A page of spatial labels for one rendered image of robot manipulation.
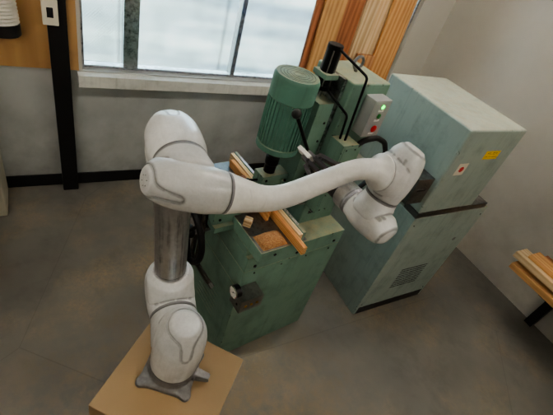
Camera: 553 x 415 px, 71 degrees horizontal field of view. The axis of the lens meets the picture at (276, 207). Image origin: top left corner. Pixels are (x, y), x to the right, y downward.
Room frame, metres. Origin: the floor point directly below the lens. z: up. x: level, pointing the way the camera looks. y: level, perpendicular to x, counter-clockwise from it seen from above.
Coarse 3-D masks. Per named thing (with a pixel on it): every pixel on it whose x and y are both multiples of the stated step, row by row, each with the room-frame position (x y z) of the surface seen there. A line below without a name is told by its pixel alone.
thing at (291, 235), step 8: (232, 160) 1.58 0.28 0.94; (232, 168) 1.56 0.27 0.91; (240, 168) 1.54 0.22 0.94; (248, 176) 1.49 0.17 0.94; (272, 216) 1.30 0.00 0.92; (280, 216) 1.29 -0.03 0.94; (280, 224) 1.26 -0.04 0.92; (288, 232) 1.22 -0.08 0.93; (296, 240) 1.18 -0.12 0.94; (296, 248) 1.17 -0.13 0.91; (304, 248) 1.15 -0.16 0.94
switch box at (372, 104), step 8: (368, 96) 1.50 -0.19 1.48; (376, 96) 1.52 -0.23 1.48; (384, 96) 1.55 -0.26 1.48; (368, 104) 1.49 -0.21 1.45; (376, 104) 1.47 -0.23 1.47; (384, 104) 1.51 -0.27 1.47; (360, 112) 1.50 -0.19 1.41; (368, 112) 1.48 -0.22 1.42; (376, 112) 1.49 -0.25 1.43; (384, 112) 1.52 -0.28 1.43; (360, 120) 1.49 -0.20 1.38; (368, 120) 1.47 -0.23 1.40; (352, 128) 1.51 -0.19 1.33; (360, 128) 1.48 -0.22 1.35; (368, 128) 1.49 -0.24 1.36; (376, 128) 1.52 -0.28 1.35; (360, 136) 1.47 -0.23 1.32
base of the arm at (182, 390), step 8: (144, 368) 0.61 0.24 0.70; (200, 368) 0.67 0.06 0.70; (144, 376) 0.58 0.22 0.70; (152, 376) 0.58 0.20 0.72; (192, 376) 0.63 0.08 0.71; (200, 376) 0.64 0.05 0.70; (208, 376) 0.65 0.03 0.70; (136, 384) 0.56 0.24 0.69; (144, 384) 0.56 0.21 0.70; (152, 384) 0.57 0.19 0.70; (160, 384) 0.57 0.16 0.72; (168, 384) 0.57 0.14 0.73; (176, 384) 0.58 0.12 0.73; (184, 384) 0.60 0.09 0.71; (192, 384) 0.62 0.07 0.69; (160, 392) 0.56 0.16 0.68; (168, 392) 0.57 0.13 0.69; (176, 392) 0.57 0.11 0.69; (184, 392) 0.58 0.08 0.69; (184, 400) 0.56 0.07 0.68
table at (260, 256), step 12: (228, 168) 1.56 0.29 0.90; (240, 216) 1.25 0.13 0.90; (252, 216) 1.28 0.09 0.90; (216, 228) 1.17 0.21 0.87; (228, 228) 1.21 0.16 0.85; (240, 228) 1.19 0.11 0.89; (252, 228) 1.20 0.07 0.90; (264, 228) 1.23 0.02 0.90; (276, 228) 1.25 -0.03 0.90; (252, 240) 1.13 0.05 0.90; (288, 240) 1.20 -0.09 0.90; (252, 252) 1.12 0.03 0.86; (264, 252) 1.09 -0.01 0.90; (276, 252) 1.14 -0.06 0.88; (288, 252) 1.19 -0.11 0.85
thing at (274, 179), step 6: (258, 168) 1.39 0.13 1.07; (276, 168) 1.44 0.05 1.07; (282, 168) 1.45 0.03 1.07; (258, 174) 1.36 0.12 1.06; (264, 174) 1.36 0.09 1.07; (270, 174) 1.38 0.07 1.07; (276, 174) 1.40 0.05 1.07; (282, 174) 1.41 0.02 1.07; (288, 174) 1.43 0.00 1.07; (258, 180) 1.35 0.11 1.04; (264, 180) 1.34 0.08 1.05; (270, 180) 1.37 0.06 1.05; (276, 180) 1.39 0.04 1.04
